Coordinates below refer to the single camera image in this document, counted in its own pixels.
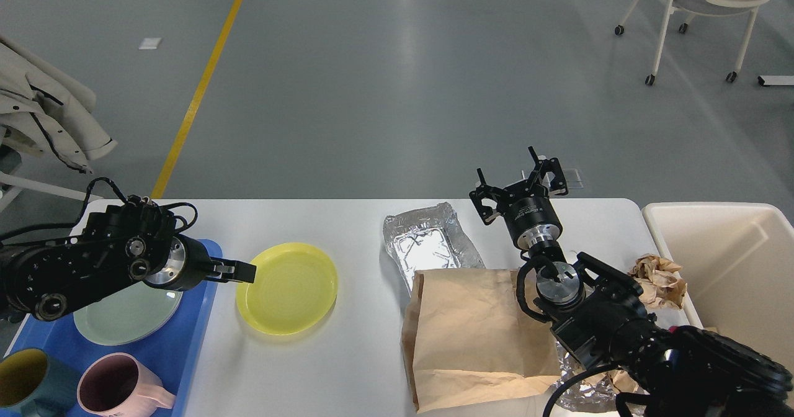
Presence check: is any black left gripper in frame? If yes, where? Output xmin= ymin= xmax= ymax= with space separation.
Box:
xmin=144 ymin=235 xmax=256 ymax=292

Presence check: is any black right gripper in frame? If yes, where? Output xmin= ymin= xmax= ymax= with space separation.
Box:
xmin=469 ymin=146 xmax=568 ymax=251

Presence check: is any yellow plastic plate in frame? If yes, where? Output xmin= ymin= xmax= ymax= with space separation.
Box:
xmin=236 ymin=242 xmax=339 ymax=337

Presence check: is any brown paper bag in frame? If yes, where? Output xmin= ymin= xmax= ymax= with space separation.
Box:
xmin=401 ymin=268 xmax=561 ymax=413

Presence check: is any pink mug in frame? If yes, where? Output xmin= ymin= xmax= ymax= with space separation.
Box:
xmin=76 ymin=352 xmax=176 ymax=416

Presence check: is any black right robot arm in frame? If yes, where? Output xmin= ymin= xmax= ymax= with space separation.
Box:
xmin=469 ymin=146 xmax=792 ymax=416

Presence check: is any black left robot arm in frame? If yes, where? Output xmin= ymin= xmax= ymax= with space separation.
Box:
xmin=1 ymin=177 xmax=256 ymax=323

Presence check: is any aluminium foil tray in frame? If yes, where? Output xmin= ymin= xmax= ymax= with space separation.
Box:
xmin=554 ymin=343 xmax=644 ymax=413
xmin=382 ymin=202 xmax=486 ymax=293

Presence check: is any blue plastic tray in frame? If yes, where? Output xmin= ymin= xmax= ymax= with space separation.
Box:
xmin=3 ymin=238 xmax=223 ymax=417

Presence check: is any pale green plate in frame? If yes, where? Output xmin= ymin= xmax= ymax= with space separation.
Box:
xmin=72 ymin=282 xmax=182 ymax=346

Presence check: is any crumpled brown paper ball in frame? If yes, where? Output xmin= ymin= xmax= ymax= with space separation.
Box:
xmin=628 ymin=254 xmax=687 ymax=310

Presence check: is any teal yellow mug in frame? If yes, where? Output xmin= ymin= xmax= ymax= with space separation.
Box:
xmin=1 ymin=348 xmax=81 ymax=416

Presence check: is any beige plastic bin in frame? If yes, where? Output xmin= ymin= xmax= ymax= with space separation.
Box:
xmin=643 ymin=202 xmax=793 ymax=369

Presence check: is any beige jacket on chair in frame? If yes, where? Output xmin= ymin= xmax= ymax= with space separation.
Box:
xmin=1 ymin=37 xmax=117 ymax=173

